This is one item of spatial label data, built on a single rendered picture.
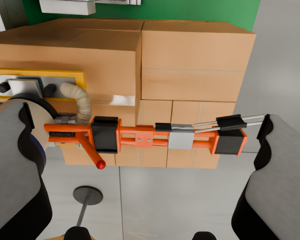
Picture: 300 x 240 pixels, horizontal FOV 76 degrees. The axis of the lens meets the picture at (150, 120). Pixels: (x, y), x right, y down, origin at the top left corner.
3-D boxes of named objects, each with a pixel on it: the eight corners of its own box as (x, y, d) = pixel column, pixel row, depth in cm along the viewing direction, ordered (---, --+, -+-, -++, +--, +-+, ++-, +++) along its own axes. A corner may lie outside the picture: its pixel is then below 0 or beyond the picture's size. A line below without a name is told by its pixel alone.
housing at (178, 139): (166, 140, 60) (167, 150, 57) (168, 122, 57) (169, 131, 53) (188, 141, 60) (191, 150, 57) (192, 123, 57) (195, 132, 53)
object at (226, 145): (206, 144, 61) (211, 155, 56) (212, 125, 57) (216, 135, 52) (233, 145, 61) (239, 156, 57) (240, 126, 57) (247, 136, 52)
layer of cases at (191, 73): (81, 134, 187) (65, 164, 153) (56, 18, 132) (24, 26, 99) (204, 137, 187) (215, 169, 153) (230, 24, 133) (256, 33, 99)
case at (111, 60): (44, 96, 120) (2, 135, 87) (24, 25, 99) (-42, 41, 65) (140, 101, 121) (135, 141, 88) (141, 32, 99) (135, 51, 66)
